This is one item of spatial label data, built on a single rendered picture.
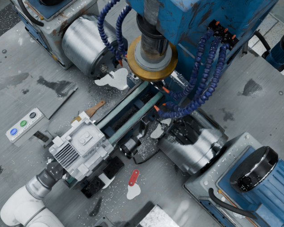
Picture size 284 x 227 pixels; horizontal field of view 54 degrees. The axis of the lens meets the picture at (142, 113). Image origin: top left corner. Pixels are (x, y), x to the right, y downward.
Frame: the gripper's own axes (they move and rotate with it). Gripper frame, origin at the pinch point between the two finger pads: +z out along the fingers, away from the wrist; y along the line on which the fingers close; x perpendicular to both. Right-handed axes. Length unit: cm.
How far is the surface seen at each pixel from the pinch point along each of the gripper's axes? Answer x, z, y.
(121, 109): 18.6, 22.7, 3.2
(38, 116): -1.3, -4.4, 21.5
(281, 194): -23, 37, -61
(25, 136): -0.5, -13.7, 19.3
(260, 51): 84, 127, -23
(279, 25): 88, 154, -20
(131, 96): 19.8, 31.1, 4.7
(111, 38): -3.1, 40.4, 23.1
